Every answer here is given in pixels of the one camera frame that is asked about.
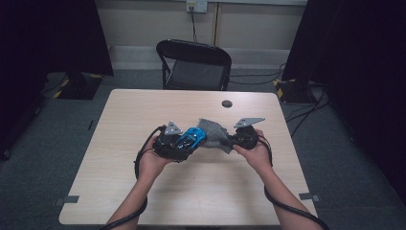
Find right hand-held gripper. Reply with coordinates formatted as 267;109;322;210
230;117;266;151

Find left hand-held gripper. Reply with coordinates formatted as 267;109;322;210
152;120;192;162

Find blue toy car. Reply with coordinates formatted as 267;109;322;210
174;126;208;151

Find grey terry cloth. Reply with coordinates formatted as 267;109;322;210
196;118;234;155

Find person's right hand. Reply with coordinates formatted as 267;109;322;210
233;128;273;175

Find person's left hand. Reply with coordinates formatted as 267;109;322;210
138;135;175;181

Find black stand base, yellow tape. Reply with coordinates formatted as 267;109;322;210
52;71;104;101
272;78;317;104

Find grey tape piece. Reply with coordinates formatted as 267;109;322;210
299;192;320;201
54;195;80;206

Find black folding chair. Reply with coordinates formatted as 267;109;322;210
155;38;233;91

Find black curtain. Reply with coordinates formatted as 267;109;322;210
0;0;115;157
282;0;406;205

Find left hand-held gripper black cable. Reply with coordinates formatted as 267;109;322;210
99;125;167;230

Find hand-held gripper black cable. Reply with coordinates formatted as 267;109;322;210
99;125;167;230
258;133;329;230

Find black floor cables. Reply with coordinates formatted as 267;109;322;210
229;62;331;138

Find right hand-held gripper black cable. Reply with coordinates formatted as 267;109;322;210
258;133;329;230

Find black wall socket cable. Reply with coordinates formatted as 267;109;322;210
190;6;199;43

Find white wall socket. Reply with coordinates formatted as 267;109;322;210
186;0;209;13

